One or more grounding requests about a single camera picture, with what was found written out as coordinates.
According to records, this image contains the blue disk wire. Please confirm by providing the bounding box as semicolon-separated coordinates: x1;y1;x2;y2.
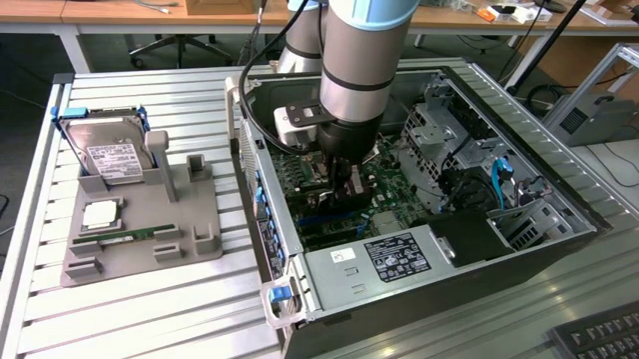
491;158;514;210

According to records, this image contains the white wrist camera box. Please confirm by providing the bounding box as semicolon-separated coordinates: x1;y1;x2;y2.
272;101;335;147

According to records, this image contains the silver slotted drive bracket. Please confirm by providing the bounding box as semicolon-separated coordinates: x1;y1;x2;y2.
488;197;570;248

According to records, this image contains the graphics card with black cooler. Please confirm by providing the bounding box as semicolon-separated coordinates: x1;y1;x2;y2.
299;186;375;227

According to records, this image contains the green motherboard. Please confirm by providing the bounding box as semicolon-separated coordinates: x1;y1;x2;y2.
268;130;431;251

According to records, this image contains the white flat box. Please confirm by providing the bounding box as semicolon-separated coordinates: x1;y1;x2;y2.
512;7;554;25

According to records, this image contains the black wire bundle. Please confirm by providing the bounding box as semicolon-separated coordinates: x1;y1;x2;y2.
439;166;496;211

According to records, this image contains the black keyboard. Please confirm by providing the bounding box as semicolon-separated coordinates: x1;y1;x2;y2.
546;310;639;359

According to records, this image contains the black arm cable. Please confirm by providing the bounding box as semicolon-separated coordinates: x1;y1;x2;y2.
236;0;327;155

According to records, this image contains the brown cardboard box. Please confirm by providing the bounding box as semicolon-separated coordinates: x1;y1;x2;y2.
184;0;264;16

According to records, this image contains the grey computer tower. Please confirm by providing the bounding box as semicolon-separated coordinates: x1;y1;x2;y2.
551;91;639;147

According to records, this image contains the black open PC case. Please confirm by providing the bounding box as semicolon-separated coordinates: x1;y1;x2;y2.
224;65;615;359

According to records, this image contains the black office chair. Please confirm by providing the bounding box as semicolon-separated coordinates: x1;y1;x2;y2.
128;33;233;69

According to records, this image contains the silver disk bay cage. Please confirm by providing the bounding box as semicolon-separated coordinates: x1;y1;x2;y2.
401;102;500;177

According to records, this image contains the silver chipset heatsink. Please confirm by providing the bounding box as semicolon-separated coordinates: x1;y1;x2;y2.
371;212;405;231

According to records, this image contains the grey parts rack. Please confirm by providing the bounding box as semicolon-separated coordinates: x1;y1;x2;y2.
59;130;224;289

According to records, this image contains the hard disk in blue carrier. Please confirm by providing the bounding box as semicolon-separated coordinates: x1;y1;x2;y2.
51;105;153;186

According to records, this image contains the aluminium profile frame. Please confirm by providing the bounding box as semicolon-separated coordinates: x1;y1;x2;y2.
542;42;639;126

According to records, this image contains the green RAM stick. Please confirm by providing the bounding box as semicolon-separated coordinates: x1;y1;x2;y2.
77;230;157;244

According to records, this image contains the grey power supply unit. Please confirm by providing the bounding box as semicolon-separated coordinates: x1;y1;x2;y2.
301;226;454;312

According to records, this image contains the silver CPU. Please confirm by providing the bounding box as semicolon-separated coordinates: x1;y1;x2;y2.
81;201;121;227

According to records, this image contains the CPU socket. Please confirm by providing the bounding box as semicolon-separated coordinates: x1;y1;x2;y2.
301;153;331;186

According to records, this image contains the black stand pole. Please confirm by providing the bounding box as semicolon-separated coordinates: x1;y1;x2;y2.
506;0;588;90

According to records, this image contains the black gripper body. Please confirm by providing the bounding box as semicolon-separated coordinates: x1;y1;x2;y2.
316;114;384;168

